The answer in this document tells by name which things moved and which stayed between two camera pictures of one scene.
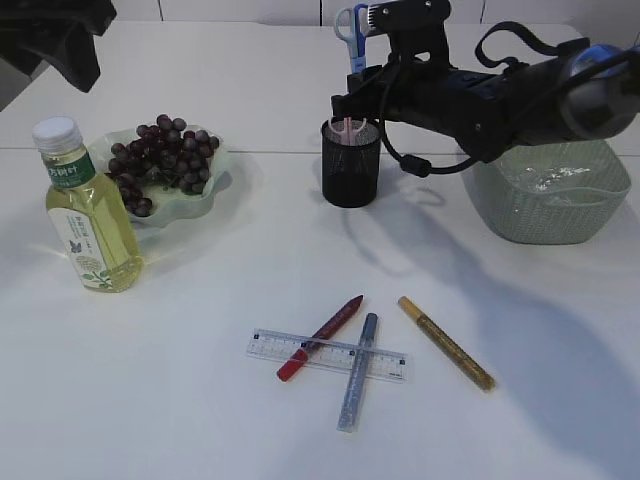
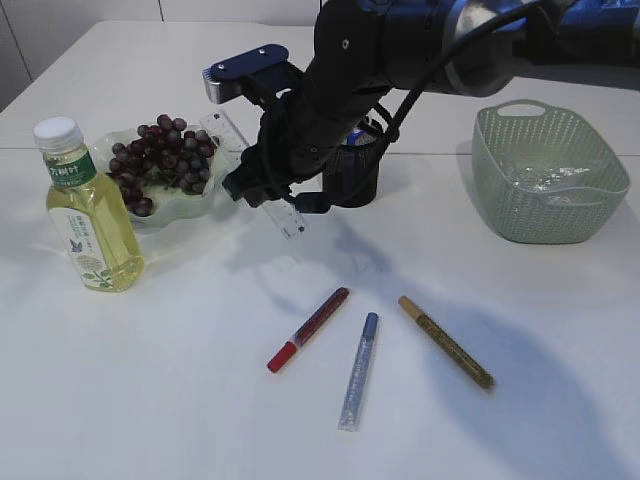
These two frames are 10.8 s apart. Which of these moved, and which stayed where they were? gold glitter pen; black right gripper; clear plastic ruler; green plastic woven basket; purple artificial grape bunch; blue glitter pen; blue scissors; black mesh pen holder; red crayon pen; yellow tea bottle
Moved: red crayon pen; clear plastic ruler; black right gripper; blue scissors
Stayed: gold glitter pen; purple artificial grape bunch; black mesh pen holder; yellow tea bottle; blue glitter pen; green plastic woven basket
